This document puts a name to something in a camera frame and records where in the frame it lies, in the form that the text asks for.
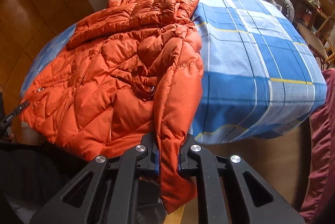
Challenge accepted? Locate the orange quilted down jacket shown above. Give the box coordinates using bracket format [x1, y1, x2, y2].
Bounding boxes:
[21, 0, 204, 213]

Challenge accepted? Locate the maroon cloth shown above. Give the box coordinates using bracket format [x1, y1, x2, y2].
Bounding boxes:
[300, 68, 334, 223]

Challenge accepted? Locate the blue plaid bed sheet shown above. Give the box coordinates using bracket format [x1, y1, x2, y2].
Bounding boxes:
[23, 0, 327, 145]

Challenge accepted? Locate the wooden rattan chair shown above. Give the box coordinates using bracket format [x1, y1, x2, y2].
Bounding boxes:
[297, 16, 334, 70]

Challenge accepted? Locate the cluttered wooden side table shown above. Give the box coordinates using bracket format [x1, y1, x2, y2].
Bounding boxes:
[294, 0, 334, 30]

